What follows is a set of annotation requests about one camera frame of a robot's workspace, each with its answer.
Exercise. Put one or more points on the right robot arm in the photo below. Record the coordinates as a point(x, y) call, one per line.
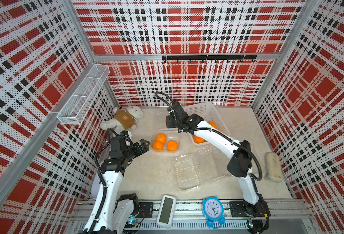
point(243, 164)

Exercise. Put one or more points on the white digital timer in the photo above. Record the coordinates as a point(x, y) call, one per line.
point(166, 212)

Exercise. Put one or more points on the white plastic basket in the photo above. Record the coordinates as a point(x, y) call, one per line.
point(209, 113)

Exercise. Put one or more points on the purple white speaker box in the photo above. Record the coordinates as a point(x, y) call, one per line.
point(95, 186)

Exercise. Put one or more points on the orange two container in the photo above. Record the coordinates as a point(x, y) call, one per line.
point(198, 140)

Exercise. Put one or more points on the white teddy bear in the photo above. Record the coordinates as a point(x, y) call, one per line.
point(124, 119)

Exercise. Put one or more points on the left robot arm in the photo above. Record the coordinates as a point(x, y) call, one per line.
point(110, 214)

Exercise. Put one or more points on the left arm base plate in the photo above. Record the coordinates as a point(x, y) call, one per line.
point(145, 209)

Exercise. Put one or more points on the white wire wall shelf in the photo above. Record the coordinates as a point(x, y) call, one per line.
point(85, 93)

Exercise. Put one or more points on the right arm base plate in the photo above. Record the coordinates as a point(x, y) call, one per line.
point(239, 208)

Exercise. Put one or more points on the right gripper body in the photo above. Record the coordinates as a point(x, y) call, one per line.
point(171, 124)

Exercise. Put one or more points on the clear clamshell container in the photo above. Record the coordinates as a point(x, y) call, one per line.
point(212, 163)
point(186, 172)
point(171, 135)

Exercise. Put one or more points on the black hook rail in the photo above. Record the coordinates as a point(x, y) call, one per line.
point(240, 57)

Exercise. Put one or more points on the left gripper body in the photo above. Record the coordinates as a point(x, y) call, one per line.
point(130, 152)

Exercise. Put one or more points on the blue alarm clock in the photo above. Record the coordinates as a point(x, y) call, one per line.
point(213, 212)

